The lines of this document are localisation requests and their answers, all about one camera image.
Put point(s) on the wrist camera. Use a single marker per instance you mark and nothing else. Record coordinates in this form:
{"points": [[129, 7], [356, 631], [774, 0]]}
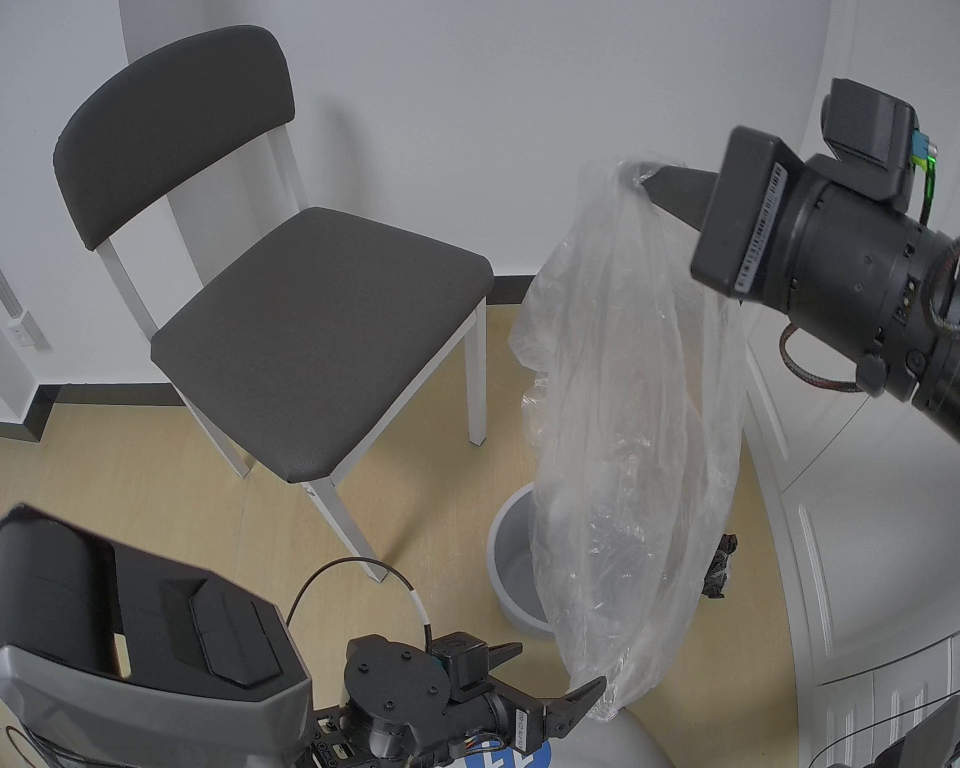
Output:
{"points": [[866, 135], [465, 664]]}

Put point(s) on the dark grey white-legged chair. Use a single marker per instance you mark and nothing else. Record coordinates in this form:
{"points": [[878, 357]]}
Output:
{"points": [[322, 330]]}

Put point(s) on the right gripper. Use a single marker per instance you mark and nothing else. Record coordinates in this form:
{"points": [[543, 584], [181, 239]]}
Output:
{"points": [[817, 247]]}

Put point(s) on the white wardrobe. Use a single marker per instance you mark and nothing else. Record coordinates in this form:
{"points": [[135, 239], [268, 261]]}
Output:
{"points": [[847, 525]]}

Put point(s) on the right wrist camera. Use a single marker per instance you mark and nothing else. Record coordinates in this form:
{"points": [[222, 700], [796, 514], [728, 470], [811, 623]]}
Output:
{"points": [[866, 135]]}

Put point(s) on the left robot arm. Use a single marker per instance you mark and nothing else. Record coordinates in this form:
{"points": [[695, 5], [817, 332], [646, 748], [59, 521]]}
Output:
{"points": [[150, 637]]}

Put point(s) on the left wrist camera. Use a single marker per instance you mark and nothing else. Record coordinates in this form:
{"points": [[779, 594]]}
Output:
{"points": [[465, 664]]}

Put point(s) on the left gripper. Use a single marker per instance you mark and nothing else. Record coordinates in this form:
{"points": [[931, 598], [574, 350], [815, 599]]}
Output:
{"points": [[510, 724]]}

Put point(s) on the clear plastic bag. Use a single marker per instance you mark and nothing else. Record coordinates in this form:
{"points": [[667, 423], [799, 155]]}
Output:
{"points": [[637, 450]]}

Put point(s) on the white trash bin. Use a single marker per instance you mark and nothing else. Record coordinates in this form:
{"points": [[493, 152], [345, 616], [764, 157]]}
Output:
{"points": [[514, 562]]}

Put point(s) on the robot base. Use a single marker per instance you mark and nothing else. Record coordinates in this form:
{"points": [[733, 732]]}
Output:
{"points": [[637, 746]]}

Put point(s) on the white wall socket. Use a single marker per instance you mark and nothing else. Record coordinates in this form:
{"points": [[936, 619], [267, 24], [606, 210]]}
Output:
{"points": [[21, 330]]}

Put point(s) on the crumpled black plastic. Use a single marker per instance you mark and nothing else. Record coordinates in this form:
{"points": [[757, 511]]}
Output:
{"points": [[720, 566]]}

